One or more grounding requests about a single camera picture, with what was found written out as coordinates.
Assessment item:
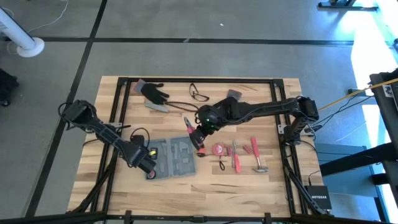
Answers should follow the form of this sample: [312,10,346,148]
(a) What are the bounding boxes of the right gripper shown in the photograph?
[192,105,225,149]

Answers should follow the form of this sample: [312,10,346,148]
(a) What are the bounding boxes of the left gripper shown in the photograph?
[126,144,159,179]

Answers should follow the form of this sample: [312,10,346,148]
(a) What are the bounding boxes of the pink-handled pliers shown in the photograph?
[183,116,206,149]

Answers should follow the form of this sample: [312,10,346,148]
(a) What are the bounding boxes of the red tool with white label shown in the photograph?
[212,142,226,171]

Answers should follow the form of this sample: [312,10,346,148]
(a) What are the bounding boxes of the grey plastic tool case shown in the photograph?
[146,136,197,180]

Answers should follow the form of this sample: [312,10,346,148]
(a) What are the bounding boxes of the pink-handled screwdriver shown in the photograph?
[233,152,243,174]

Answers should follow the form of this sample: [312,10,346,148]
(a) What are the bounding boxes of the pink-handled hammer silver head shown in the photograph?
[250,136,270,174]

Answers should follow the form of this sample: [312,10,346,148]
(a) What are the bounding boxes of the black-framed safety glasses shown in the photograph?
[188,82,210,103]

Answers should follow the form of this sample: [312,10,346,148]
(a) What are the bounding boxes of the black work glove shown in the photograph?
[133,78,170,106]
[217,89,244,108]

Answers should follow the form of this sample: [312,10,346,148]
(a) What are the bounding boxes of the black bag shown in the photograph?
[0,68,19,108]

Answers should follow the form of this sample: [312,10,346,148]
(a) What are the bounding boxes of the white tower fan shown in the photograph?
[0,6,45,58]

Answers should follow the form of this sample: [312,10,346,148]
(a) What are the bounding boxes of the black stand base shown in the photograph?
[317,0,380,12]

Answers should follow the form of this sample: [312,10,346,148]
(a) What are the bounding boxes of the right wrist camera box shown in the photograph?
[198,107,218,125]

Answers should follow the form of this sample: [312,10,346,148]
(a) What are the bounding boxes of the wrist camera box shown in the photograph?
[198,107,218,125]
[132,133,147,150]

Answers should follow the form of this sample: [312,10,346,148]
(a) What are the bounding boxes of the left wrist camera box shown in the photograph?
[132,133,147,150]

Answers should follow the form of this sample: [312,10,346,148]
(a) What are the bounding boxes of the black left camera cable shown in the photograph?
[129,126,150,149]

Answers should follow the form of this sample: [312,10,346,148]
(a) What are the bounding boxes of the black camera cable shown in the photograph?
[129,126,150,149]
[166,101,200,113]

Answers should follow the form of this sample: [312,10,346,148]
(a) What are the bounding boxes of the black right camera cable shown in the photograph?
[166,101,200,113]

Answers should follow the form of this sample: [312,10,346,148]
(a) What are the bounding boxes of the black metal table frame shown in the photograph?
[65,77,335,224]

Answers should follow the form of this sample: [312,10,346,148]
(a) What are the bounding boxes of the black Netgear network switch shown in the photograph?
[303,185,333,211]

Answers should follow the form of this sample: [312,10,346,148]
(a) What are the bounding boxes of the black workbench frame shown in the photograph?
[318,70,398,224]

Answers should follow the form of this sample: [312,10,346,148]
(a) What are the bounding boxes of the yellow cable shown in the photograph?
[318,77,398,111]

